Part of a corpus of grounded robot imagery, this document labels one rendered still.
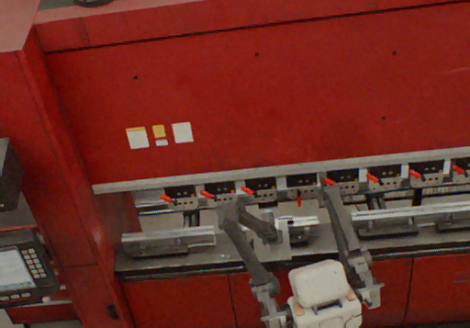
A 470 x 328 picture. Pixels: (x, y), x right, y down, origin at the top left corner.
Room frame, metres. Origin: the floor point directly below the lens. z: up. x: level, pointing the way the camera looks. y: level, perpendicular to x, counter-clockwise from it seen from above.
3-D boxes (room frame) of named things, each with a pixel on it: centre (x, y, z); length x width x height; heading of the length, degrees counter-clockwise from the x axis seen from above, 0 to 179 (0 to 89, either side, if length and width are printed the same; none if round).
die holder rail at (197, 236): (2.47, 0.19, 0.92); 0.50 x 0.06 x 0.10; 81
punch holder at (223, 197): (2.42, -0.13, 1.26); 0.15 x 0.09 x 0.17; 81
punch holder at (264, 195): (2.39, -0.33, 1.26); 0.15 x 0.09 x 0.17; 81
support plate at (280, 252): (2.24, -0.33, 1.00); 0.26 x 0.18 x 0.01; 171
